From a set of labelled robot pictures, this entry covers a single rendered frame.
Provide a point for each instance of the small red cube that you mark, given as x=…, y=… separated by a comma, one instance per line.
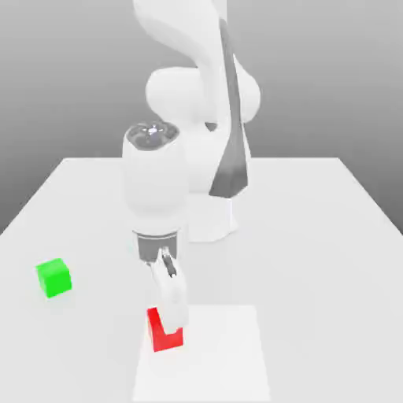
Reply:
x=163, y=341

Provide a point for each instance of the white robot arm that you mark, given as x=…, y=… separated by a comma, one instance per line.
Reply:
x=157, y=189

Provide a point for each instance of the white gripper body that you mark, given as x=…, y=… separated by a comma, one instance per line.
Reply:
x=171, y=292

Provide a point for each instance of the small green cube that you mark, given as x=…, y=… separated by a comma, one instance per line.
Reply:
x=55, y=278

